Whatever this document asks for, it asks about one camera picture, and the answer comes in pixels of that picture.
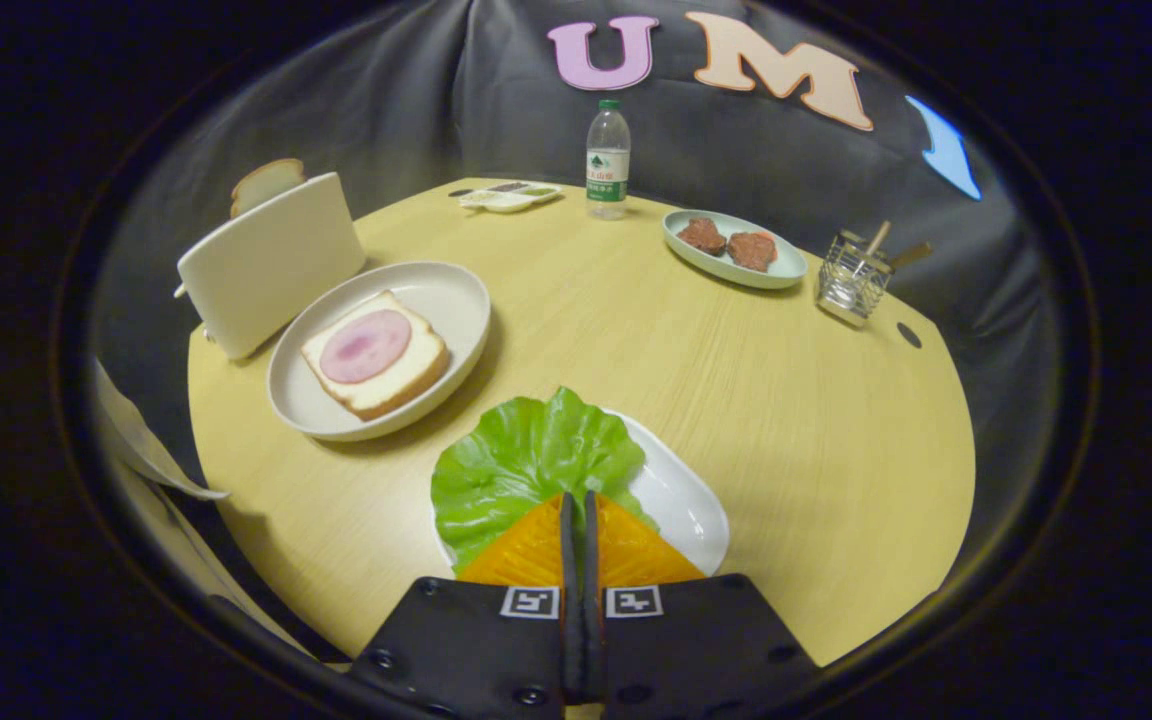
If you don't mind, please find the pale green oval plate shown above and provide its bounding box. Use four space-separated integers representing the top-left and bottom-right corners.
662 209 809 291

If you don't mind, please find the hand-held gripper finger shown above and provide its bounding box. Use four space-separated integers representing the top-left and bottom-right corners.
346 492 585 720
584 490 819 720

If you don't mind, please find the white rounded square plate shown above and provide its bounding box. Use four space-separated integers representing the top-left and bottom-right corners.
431 405 730 578

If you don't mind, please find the metal wire utensil basket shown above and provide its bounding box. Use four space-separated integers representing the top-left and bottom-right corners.
816 230 894 328

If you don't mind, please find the green lettuce leaf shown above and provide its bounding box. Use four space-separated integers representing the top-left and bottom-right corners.
431 387 657 576

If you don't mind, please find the white divided tray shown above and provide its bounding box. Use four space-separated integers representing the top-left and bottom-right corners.
458 181 564 214

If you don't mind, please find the pink ham slice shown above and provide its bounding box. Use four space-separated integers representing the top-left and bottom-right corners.
319 309 413 385

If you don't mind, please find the brown meat patty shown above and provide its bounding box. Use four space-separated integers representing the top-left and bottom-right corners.
677 217 728 257
727 231 779 273

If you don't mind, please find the white bread slice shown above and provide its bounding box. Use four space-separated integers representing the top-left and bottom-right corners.
301 290 450 421

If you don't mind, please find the white toaster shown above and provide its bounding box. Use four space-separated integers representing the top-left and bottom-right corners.
174 172 367 361

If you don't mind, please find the black backdrop cloth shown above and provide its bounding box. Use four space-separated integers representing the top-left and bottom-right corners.
91 0 1067 561

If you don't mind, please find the pale crumpled sheet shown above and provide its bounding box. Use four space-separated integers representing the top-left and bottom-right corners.
91 360 230 501

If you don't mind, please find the clear water bottle green cap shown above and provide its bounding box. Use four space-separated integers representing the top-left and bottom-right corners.
586 99 631 221

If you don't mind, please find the round white plate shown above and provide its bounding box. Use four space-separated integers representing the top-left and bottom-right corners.
267 261 492 443

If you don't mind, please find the brown crust toast slice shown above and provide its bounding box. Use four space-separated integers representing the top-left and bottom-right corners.
230 158 306 219

